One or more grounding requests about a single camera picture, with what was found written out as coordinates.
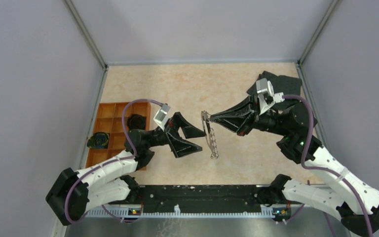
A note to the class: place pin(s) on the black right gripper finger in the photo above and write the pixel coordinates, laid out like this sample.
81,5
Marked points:
238,125
236,111

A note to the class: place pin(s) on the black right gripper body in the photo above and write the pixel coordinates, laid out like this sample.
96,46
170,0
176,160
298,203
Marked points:
268,121

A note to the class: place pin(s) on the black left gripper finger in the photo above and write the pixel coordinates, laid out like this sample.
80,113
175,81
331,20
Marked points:
181,147
189,131

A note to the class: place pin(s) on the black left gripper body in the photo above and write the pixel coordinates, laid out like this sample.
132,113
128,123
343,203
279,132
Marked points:
159,138

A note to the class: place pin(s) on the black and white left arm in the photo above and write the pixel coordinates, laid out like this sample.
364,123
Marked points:
75,192

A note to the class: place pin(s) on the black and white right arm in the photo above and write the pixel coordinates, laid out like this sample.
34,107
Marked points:
349,199

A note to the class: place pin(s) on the black rosette object in tray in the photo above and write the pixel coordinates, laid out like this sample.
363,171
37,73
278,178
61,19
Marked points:
136,121

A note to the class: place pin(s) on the folded dark grey cloth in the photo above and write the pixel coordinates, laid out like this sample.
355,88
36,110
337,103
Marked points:
281,83

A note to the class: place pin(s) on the orange compartment tray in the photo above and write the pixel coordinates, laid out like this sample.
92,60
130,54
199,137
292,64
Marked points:
109,119

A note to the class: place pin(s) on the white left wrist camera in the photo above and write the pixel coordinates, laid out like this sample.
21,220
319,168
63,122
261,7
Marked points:
161,116

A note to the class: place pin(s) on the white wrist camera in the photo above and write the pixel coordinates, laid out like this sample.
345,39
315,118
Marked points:
267,98
161,116

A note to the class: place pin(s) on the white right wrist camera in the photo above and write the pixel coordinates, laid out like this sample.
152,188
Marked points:
267,98

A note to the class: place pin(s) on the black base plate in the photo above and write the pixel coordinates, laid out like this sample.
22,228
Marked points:
205,198

